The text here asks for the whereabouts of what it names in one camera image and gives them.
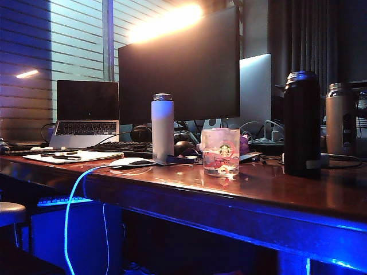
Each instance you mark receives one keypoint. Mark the dark power strip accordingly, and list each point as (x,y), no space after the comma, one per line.
(266,146)

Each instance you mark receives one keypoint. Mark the dark grey gadget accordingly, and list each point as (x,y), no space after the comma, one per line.
(3,146)

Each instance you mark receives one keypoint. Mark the black thermos bottle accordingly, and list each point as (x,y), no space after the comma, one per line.
(301,129)

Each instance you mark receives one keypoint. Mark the small white object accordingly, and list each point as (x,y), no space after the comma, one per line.
(41,148)

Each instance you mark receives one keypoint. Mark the large black monitor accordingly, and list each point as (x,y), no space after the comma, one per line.
(179,80)

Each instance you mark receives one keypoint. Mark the grey window post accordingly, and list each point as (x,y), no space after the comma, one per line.
(107,43)

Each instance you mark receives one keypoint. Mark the backlit keyboard under desk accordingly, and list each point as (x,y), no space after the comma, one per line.
(56,200)

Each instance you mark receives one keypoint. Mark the white charger plug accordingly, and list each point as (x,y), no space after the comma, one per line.
(275,134)

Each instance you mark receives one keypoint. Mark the black headphones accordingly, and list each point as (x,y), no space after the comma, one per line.
(136,133)

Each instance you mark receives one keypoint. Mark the under-desk cabinet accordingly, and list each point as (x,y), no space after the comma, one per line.
(87,237)

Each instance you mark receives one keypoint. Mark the white power adapter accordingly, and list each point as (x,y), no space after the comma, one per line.
(324,159)

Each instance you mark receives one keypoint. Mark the black desktop keyboard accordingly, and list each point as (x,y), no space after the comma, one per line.
(124,147)

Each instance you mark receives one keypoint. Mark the white thermos bottle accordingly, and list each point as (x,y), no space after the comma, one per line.
(163,129)

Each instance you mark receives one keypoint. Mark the round padded stool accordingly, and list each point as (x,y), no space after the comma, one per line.
(12,213)

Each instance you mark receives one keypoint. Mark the white notepad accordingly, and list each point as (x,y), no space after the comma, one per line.
(96,156)

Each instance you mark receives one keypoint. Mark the silver monitor back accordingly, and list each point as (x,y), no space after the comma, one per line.
(255,91)

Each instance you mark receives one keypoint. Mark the black pen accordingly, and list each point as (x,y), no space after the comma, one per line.
(67,157)
(56,154)

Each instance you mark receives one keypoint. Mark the white computer mouse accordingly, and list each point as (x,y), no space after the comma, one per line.
(127,162)

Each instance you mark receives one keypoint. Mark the black metal rack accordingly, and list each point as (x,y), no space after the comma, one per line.
(362,113)

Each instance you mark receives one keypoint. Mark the dark pleated curtain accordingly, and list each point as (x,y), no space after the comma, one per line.
(315,34)

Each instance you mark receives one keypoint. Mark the silver grey thermos bottle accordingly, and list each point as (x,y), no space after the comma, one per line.
(339,120)

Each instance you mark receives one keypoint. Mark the purple soft item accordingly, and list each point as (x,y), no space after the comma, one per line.
(243,142)

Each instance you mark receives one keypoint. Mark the silver open laptop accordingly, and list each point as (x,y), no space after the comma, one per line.
(87,100)

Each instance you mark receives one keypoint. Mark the printed clear glass cup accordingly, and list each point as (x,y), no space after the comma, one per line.
(220,163)

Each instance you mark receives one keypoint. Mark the black round object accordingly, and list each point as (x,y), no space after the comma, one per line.
(183,147)

